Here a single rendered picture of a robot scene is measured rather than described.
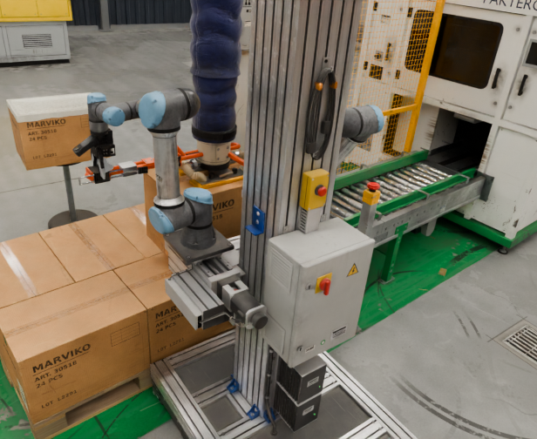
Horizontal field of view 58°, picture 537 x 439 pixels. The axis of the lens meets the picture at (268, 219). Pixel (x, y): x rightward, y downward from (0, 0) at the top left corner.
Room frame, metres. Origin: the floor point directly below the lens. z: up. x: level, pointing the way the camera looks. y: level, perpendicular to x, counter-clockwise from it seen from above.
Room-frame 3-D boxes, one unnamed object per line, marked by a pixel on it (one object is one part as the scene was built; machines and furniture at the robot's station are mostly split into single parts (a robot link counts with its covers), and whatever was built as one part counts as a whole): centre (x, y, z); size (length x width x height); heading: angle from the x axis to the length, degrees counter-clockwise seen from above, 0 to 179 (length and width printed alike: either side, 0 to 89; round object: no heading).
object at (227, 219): (2.34, 0.32, 0.88); 0.60 x 0.40 x 0.40; 130
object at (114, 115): (1.90, 0.66, 1.50); 0.11 x 0.11 x 0.08; 49
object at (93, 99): (1.96, 0.75, 1.50); 0.09 x 0.08 x 0.11; 49
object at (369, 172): (3.64, -0.75, 0.60); 1.60 x 0.10 x 0.09; 132
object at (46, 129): (3.44, 1.61, 0.82); 0.60 x 0.40 x 0.40; 126
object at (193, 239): (1.73, 0.29, 1.09); 0.15 x 0.15 x 0.10
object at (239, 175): (2.26, 0.25, 1.10); 0.34 x 0.10 x 0.05; 130
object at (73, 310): (2.21, 0.89, 0.34); 1.20 x 1.00 x 0.40; 132
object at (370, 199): (2.43, -0.56, 0.50); 0.07 x 0.07 x 1.00; 42
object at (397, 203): (3.24, -1.11, 0.60); 1.60 x 0.10 x 0.09; 132
